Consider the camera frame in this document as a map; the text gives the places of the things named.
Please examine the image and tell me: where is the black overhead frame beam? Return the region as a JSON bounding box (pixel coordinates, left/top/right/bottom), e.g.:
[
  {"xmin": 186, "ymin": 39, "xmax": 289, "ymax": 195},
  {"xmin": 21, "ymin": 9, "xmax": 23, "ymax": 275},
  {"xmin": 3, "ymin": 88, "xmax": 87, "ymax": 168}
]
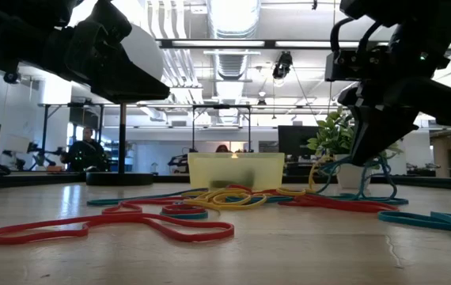
[{"xmin": 156, "ymin": 38, "xmax": 451, "ymax": 51}]

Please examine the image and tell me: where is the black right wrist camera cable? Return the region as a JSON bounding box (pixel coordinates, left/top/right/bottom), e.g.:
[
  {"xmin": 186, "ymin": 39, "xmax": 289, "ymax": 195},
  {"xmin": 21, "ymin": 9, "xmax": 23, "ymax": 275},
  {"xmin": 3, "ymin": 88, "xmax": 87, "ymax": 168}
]
[{"xmin": 330, "ymin": 17, "xmax": 385, "ymax": 55}]

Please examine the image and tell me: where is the small red rubber band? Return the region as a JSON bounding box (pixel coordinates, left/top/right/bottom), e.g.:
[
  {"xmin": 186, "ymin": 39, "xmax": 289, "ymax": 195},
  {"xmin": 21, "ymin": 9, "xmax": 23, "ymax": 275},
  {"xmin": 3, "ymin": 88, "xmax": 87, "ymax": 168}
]
[{"xmin": 160, "ymin": 203, "xmax": 207, "ymax": 217}]

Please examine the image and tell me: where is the yellow rubber band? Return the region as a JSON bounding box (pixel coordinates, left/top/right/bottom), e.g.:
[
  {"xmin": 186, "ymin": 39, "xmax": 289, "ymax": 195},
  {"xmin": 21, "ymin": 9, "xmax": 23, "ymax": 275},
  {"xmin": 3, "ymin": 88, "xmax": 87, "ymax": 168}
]
[
  {"xmin": 181, "ymin": 188, "xmax": 268, "ymax": 211},
  {"xmin": 276, "ymin": 155, "xmax": 332, "ymax": 198}
]

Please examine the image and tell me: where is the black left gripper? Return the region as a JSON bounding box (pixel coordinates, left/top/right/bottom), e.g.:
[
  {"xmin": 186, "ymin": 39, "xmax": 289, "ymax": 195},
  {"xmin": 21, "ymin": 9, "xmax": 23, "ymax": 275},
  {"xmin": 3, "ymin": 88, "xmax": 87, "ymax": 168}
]
[{"xmin": 43, "ymin": 23, "xmax": 170, "ymax": 105}]

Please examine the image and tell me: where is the long thin teal rubber band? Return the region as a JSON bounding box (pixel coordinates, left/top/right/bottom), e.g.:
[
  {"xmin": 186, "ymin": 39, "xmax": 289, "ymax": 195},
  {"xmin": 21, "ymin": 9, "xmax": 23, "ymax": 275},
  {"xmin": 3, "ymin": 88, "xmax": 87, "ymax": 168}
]
[{"xmin": 86, "ymin": 188, "xmax": 210, "ymax": 207}]

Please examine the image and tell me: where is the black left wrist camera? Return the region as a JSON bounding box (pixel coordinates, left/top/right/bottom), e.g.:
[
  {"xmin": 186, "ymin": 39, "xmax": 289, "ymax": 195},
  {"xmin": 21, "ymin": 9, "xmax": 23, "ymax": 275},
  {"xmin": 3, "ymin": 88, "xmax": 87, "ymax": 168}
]
[{"xmin": 70, "ymin": 0, "xmax": 134, "ymax": 47}]

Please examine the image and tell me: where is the yellow translucent plastic bin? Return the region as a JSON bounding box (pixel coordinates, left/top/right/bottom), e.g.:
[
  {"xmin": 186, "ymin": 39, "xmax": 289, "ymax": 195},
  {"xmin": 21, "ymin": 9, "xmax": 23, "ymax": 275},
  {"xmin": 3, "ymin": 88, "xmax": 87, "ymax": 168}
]
[{"xmin": 188, "ymin": 153, "xmax": 286, "ymax": 190}]

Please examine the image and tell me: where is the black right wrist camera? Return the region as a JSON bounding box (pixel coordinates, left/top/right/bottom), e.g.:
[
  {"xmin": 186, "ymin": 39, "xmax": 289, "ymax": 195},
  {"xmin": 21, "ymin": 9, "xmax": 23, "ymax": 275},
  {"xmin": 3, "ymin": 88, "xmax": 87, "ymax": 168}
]
[{"xmin": 325, "ymin": 47, "xmax": 392, "ymax": 82}]

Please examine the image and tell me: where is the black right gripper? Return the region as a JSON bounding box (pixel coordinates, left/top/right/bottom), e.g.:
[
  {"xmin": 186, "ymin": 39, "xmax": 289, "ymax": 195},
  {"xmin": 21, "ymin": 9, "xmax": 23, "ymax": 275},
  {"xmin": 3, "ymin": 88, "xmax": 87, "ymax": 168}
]
[{"xmin": 339, "ymin": 43, "xmax": 451, "ymax": 166}]

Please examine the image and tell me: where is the white globe lamp black stand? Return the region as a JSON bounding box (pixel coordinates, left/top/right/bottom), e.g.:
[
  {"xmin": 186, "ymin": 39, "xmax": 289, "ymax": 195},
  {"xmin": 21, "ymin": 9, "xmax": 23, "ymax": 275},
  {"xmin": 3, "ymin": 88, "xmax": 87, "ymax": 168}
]
[{"xmin": 85, "ymin": 23, "xmax": 165, "ymax": 187}]

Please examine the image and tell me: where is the green plant in white pot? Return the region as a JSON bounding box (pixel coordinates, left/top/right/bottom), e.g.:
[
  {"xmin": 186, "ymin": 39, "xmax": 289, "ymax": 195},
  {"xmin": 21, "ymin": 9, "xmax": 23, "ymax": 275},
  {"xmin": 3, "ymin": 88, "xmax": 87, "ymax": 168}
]
[{"xmin": 306, "ymin": 105, "xmax": 404, "ymax": 190}]

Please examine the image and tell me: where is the black background rig frame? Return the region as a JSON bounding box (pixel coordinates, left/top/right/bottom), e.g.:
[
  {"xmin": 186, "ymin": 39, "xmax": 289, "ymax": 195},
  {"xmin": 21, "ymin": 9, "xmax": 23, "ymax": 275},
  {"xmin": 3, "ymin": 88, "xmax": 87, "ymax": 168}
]
[
  {"xmin": 37, "ymin": 101, "xmax": 106, "ymax": 172},
  {"xmin": 191, "ymin": 104, "xmax": 252, "ymax": 154}
]

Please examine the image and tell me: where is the black hanging overhead camera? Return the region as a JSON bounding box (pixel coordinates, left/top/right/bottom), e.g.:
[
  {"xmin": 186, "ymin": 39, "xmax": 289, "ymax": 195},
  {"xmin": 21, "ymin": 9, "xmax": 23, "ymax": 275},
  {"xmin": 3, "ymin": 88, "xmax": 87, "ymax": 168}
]
[{"xmin": 271, "ymin": 51, "xmax": 294, "ymax": 80}]

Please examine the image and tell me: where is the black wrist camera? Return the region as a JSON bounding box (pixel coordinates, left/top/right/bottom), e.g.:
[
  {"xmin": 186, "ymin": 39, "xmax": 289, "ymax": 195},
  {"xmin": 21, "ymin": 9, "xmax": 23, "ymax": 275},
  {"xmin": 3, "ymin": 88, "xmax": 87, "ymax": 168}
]
[
  {"xmin": 70, "ymin": 0, "xmax": 134, "ymax": 47},
  {"xmin": 325, "ymin": 47, "xmax": 392, "ymax": 82}
]

